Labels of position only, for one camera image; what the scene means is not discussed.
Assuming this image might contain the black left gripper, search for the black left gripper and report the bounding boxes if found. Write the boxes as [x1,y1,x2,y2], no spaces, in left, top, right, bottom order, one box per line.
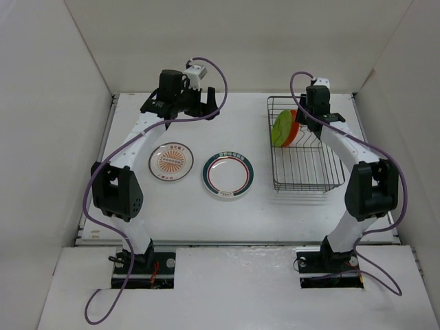
[174,80,219,121]

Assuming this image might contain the orange plastic plate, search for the orange plastic plate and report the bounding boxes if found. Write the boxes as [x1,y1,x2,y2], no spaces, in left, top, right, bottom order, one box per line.
[282,110,300,147]

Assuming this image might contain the green plastic plate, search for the green plastic plate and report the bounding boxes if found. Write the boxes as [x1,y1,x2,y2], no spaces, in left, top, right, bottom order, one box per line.
[271,110,292,147]

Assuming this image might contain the white plate orange sunburst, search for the white plate orange sunburst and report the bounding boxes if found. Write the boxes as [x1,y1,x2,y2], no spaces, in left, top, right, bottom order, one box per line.
[148,142,194,182]

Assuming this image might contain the white plate teal rim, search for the white plate teal rim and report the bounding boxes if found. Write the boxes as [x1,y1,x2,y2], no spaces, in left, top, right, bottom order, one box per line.
[202,151,255,199]

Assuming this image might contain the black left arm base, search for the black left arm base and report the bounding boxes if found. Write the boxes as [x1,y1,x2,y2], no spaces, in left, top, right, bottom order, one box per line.
[108,245,176,289]

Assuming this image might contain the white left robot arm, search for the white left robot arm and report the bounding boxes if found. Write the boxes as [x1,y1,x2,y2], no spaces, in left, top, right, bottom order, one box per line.
[91,65,219,273]

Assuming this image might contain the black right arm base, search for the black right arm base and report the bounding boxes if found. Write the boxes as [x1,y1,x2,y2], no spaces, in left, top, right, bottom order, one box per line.
[294,239,364,289]

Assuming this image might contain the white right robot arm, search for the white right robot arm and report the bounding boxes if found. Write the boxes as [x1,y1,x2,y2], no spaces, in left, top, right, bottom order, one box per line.
[299,85,399,271]

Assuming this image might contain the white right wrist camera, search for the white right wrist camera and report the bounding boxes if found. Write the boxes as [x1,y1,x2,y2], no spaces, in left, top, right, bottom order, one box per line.
[311,77,330,89]

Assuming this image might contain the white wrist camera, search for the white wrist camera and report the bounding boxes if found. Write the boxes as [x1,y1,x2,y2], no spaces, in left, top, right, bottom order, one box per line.
[184,65,207,91]
[311,77,330,89]

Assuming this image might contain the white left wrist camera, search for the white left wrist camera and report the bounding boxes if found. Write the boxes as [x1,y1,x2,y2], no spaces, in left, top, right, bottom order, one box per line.
[184,65,207,91]

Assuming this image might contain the grey wire dish rack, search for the grey wire dish rack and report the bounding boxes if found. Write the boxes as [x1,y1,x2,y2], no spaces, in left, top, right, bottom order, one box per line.
[266,96,346,193]

